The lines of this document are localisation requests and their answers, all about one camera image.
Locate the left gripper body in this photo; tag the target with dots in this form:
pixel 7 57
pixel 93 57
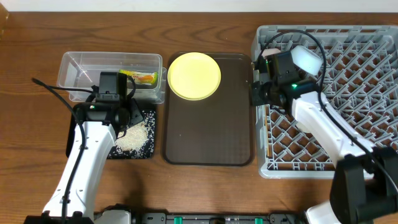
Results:
pixel 135 112

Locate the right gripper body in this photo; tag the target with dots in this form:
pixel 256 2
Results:
pixel 257 94

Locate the white rice pile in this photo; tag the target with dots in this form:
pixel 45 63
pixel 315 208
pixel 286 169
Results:
pixel 138 142

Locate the green snack wrapper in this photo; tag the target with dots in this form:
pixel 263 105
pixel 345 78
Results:
pixel 141 78

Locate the light blue bowl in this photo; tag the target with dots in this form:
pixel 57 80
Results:
pixel 307 60

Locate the yellow plate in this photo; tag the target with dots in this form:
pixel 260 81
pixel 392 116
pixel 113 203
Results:
pixel 194 76

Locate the wooden chopstick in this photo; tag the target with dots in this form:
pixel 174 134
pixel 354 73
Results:
pixel 266 124

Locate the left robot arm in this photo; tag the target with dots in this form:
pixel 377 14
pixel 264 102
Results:
pixel 95 125

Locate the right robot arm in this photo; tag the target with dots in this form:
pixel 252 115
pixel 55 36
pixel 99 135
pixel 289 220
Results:
pixel 364 185

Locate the grey dishwasher rack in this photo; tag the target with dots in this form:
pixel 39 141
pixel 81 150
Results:
pixel 360 82

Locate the clear plastic bin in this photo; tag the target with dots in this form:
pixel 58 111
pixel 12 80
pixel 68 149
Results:
pixel 82 70

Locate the dark brown serving tray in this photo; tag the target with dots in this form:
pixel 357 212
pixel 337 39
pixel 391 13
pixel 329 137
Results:
pixel 216 131

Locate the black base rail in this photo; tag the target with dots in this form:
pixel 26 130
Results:
pixel 217 218

